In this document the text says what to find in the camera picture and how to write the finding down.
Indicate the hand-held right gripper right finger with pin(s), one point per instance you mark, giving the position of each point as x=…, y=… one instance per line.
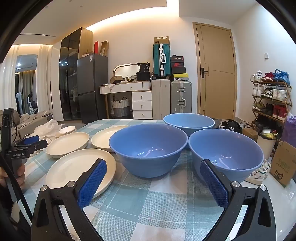
x=214, y=183

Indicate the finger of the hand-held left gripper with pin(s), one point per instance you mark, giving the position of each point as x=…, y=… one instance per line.
x=40, y=144
x=31, y=140

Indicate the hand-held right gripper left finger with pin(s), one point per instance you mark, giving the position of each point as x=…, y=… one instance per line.
x=92, y=183

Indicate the cream plate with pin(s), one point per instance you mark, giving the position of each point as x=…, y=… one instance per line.
x=67, y=143
x=101, y=139
x=69, y=166

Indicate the blue bowl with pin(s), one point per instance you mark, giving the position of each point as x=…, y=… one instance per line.
x=231, y=148
x=188, y=120
x=148, y=162

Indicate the person's left hand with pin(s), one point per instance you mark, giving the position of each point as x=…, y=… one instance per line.
x=21, y=172

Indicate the beige sofa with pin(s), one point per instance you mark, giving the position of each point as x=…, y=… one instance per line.
x=30, y=120

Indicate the white plastic bag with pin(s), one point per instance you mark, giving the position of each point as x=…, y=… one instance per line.
x=49, y=126

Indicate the small white dish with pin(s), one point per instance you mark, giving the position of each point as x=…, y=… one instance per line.
x=67, y=129

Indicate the white green sneaker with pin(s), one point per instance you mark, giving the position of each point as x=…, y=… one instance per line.
x=267, y=168
x=255, y=177

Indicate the teal white checked tablecloth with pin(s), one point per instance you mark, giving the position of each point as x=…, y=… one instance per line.
x=138, y=197

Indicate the scattered shoes pile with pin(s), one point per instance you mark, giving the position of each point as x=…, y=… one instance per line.
x=231, y=126

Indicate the white curtain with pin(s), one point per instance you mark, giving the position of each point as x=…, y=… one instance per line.
x=44, y=81

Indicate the small cardboard box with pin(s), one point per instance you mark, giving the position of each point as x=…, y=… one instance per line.
x=249, y=134

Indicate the white trash bin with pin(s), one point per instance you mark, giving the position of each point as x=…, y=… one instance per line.
x=266, y=148

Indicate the cat print cardboard box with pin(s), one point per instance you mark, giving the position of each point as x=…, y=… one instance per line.
x=285, y=164

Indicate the woven basket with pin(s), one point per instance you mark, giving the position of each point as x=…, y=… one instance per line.
x=120, y=109

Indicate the black glass cabinet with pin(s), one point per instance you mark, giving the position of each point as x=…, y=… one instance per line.
x=69, y=69

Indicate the grey refrigerator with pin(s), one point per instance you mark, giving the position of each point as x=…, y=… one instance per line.
x=92, y=81

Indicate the silver suitcase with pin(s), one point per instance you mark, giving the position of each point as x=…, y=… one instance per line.
x=181, y=97

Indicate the purple bag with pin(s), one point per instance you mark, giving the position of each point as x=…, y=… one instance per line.
x=290, y=132

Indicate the white vanity desk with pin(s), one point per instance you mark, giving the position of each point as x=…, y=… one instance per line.
x=141, y=104

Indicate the beige suitcase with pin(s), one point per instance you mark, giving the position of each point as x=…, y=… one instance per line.
x=160, y=99

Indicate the open cardboard box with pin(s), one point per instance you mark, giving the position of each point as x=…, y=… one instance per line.
x=116, y=80

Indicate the yellow black shoe box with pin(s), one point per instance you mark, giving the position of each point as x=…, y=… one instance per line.
x=180, y=77

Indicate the rows of shelved shoes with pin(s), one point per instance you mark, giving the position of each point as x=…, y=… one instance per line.
x=277, y=92

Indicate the wooden shoe rack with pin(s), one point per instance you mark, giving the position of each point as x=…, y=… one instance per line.
x=288, y=97

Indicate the wooden door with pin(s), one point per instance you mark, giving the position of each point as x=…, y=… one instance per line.
x=217, y=69

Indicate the tall cardboard box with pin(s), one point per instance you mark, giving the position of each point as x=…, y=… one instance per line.
x=104, y=48

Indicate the arched mirror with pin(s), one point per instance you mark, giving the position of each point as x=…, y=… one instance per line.
x=129, y=69

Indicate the red black shoe box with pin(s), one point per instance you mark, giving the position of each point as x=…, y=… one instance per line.
x=178, y=64

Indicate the black paper bag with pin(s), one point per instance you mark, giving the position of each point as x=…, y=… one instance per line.
x=143, y=69

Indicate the teal suitcase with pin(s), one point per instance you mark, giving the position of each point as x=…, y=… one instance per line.
x=159, y=60

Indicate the flat cardboard box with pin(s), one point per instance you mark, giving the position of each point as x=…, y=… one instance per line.
x=161, y=40

